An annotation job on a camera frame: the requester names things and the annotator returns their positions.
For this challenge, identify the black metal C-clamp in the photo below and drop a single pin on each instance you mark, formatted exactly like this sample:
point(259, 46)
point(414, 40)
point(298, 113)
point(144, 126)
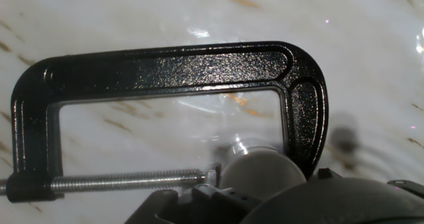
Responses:
point(185, 66)

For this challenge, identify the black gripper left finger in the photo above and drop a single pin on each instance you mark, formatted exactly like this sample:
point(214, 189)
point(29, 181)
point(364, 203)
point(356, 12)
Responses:
point(215, 207)

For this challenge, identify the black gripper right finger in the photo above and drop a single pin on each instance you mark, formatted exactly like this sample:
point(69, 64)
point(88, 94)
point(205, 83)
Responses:
point(328, 173)

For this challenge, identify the marble pattern board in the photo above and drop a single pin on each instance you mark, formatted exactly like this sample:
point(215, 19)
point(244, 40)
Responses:
point(99, 18)

